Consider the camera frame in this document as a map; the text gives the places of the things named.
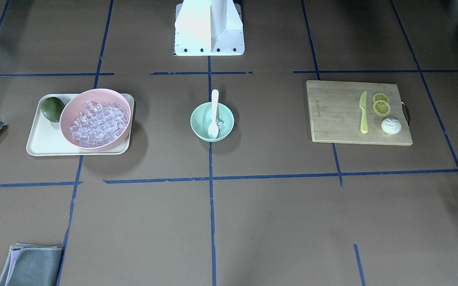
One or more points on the white plastic spoon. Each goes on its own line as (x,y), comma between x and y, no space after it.
(213,129)

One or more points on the clear ice cube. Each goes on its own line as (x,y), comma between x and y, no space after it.
(220,125)

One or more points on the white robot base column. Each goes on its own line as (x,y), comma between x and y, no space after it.
(209,28)

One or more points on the mint green bowl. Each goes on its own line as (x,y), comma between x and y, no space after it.
(201,118)

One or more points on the pile of ice cubes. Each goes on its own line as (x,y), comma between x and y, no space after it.
(99,124)

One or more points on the pink bowl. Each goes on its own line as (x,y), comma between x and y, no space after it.
(72,111)

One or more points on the wooden cutting board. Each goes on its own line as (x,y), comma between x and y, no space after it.
(335,113)

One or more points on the yellow plastic knife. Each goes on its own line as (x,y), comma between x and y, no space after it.
(363,107)

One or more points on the lemon slice near bun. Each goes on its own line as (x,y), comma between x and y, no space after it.
(381,107)

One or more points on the lemon slice far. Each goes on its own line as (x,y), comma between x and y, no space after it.
(380,96)

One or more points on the white steamed bun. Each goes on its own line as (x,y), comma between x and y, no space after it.
(391,126)

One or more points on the green lime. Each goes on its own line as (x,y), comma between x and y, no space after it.
(52,108)

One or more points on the beige tray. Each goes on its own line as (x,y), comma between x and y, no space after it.
(46,139)

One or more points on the grey folded cloth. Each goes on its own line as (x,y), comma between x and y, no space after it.
(31,265)

